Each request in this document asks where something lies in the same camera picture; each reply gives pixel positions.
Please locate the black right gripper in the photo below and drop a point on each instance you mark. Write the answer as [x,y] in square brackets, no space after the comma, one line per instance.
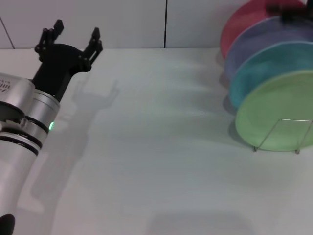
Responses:
[298,9]

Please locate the red plastic plate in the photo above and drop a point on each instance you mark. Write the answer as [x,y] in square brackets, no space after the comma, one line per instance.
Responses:
[242,24]

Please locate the green plastic plate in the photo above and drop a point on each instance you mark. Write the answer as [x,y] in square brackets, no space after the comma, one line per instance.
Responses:
[276,110]

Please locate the blue plastic plate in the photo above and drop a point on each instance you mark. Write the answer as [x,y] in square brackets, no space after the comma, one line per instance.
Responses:
[254,73]

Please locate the purple plastic plate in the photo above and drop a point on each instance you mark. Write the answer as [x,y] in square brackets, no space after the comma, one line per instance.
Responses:
[254,41]

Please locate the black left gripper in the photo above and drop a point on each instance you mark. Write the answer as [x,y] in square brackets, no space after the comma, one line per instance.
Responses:
[58,66]

